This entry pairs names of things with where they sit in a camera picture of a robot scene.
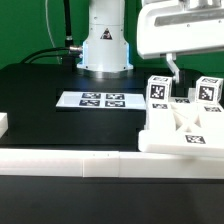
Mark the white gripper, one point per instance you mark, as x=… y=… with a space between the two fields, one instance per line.
x=170 y=27

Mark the white tagged cube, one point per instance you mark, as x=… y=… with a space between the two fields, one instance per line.
x=208 y=90
x=158 y=88

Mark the white chair back frame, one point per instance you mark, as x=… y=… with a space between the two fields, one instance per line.
x=184 y=127

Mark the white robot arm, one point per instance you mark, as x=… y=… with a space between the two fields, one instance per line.
x=105 y=51

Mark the white marker sheet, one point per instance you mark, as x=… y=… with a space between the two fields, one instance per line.
x=101 y=100

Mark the white U-shaped fence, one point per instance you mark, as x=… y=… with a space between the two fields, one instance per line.
x=32 y=162

